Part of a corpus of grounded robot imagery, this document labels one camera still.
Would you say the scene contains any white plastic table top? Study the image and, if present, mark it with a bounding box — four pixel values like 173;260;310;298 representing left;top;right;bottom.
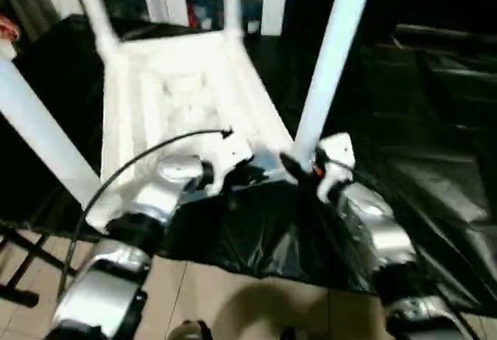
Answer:
80;29;301;234

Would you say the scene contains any black work mat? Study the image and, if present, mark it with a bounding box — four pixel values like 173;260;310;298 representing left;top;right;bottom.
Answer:
0;10;497;317

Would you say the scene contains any black left robot foot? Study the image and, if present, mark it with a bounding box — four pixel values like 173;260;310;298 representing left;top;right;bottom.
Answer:
166;320;215;340

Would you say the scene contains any black metal stand leg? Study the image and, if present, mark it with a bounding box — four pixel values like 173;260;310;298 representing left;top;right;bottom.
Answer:
0;222;80;311

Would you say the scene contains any red patterned object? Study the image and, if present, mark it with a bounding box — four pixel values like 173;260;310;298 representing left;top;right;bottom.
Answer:
0;12;22;43

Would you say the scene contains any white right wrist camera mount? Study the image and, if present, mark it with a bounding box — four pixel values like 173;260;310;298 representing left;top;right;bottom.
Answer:
314;132;357;206

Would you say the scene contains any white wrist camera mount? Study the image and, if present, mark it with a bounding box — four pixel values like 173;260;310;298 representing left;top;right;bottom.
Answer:
208;134;256;195
314;132;357;206

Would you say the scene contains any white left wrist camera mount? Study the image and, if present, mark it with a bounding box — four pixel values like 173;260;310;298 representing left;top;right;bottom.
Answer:
208;134;256;195

